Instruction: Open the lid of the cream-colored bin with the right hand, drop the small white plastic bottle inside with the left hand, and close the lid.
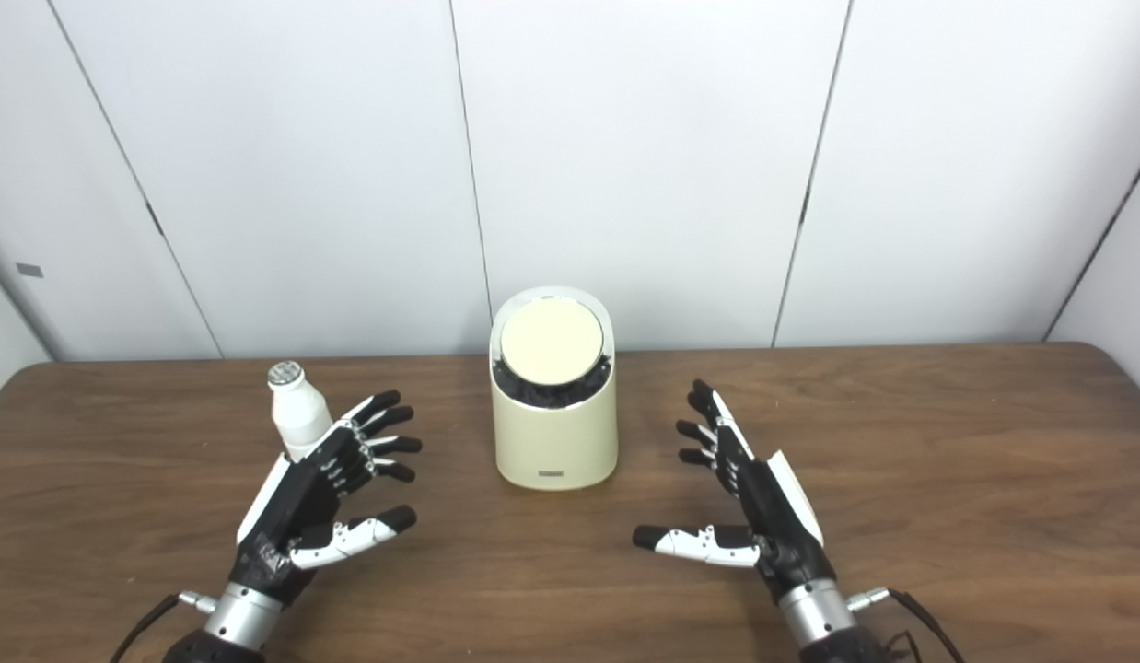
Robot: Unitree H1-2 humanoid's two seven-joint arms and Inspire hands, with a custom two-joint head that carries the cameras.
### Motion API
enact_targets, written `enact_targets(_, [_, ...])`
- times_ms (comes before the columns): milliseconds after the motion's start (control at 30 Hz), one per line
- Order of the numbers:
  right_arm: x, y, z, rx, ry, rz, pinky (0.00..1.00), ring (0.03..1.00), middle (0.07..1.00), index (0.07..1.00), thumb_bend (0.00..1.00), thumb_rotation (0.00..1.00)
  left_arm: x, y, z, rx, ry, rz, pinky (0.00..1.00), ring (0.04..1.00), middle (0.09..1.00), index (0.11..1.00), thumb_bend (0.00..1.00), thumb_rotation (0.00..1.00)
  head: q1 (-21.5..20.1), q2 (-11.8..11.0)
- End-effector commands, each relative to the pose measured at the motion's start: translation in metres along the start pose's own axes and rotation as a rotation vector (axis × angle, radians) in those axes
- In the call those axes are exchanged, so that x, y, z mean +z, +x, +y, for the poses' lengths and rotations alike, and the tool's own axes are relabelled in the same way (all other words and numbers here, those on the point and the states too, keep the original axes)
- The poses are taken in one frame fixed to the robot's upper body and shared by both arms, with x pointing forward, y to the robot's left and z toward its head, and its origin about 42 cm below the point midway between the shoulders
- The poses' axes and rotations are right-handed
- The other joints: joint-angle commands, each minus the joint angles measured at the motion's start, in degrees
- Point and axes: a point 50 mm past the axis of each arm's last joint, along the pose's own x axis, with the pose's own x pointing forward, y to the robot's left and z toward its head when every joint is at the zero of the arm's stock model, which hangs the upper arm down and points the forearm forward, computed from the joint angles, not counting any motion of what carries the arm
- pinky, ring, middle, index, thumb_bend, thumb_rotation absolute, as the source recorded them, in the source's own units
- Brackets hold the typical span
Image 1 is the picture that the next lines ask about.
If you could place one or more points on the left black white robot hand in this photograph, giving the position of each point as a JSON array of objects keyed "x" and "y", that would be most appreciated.
[{"x": 294, "y": 506}]

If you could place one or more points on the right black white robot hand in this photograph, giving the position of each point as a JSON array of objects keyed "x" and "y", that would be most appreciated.
[{"x": 777, "y": 516}]

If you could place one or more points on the small white plastic bottle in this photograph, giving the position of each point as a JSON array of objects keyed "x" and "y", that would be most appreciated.
[{"x": 296, "y": 414}]

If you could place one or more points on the cream-colored round bin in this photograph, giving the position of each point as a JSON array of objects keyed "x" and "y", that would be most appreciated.
[{"x": 556, "y": 442}]

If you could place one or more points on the cream round bin lid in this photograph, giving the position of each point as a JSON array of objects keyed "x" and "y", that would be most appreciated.
[{"x": 552, "y": 341}]

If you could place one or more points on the small grey wall tag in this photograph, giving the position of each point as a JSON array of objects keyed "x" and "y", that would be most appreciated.
[{"x": 29, "y": 271}]

